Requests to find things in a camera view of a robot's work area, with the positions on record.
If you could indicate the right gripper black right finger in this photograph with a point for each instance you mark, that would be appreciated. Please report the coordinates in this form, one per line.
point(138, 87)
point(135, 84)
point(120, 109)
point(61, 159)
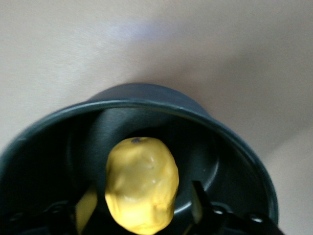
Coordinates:
point(199, 200)

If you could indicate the yellow potato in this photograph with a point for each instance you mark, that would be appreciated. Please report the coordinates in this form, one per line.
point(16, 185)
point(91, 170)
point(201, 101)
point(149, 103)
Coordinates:
point(141, 183)

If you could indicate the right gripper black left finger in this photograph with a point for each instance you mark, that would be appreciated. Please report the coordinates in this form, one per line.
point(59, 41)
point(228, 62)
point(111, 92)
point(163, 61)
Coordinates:
point(85, 210)

